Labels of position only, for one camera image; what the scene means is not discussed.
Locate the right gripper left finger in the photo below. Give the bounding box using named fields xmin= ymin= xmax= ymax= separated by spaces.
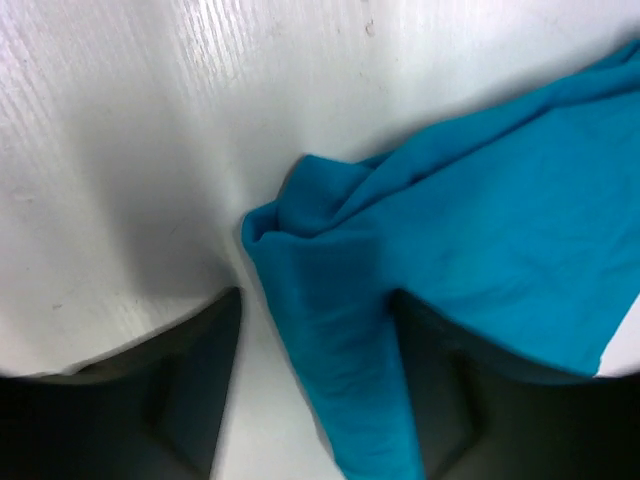
xmin=1 ymin=287 xmax=242 ymax=479

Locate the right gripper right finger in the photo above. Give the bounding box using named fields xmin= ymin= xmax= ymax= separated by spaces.
xmin=391 ymin=290 xmax=639 ymax=479

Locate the blue t shirt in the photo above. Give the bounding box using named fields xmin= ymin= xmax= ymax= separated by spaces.
xmin=241 ymin=41 xmax=639 ymax=479

